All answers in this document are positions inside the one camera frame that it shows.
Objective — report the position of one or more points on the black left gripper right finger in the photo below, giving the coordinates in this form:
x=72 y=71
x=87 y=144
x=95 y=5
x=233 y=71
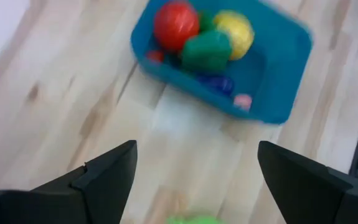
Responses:
x=306 y=193

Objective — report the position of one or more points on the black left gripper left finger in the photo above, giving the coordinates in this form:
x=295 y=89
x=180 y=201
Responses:
x=97 y=193

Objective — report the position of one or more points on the lime green toy fruit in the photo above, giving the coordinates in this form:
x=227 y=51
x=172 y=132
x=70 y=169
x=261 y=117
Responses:
x=194 y=220

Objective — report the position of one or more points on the small pink toy fruit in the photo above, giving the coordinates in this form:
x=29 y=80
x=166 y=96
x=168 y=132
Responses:
x=243 y=101

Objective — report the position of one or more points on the blue toy eggplant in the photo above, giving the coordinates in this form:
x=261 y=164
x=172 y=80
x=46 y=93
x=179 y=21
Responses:
x=219 y=84

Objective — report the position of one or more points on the small red toy fruit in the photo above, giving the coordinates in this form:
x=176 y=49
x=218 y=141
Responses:
x=155 y=56

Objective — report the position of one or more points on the dark green toy pepper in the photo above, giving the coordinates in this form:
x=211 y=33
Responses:
x=206 y=51

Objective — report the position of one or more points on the yellow toy pineapple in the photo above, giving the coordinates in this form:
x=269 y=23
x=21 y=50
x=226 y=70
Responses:
x=236 y=34

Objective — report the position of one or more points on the red toy tomato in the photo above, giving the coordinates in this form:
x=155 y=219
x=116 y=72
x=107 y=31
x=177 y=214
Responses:
x=175 y=26

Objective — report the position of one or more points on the teal plastic tupperware container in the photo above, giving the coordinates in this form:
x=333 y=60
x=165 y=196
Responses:
x=278 y=77

